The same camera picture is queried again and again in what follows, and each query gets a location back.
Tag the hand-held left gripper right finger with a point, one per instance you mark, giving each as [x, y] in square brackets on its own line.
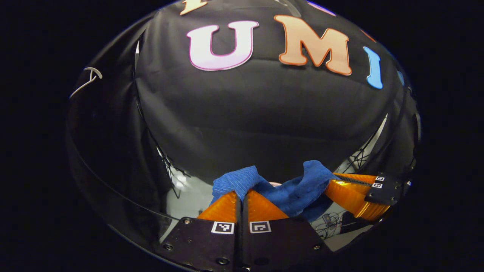
[280, 245]

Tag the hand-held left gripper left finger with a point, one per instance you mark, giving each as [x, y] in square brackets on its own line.
[200, 245]

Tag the black backdrop cloth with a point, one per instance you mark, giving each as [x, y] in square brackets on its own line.
[245, 113]

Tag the white clothes hanger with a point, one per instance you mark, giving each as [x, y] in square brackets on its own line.
[81, 87]

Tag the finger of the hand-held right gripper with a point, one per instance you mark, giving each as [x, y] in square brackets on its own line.
[382, 196]
[393, 179]

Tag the black tripod stand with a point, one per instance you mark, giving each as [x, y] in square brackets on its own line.
[359, 156]
[170, 166]

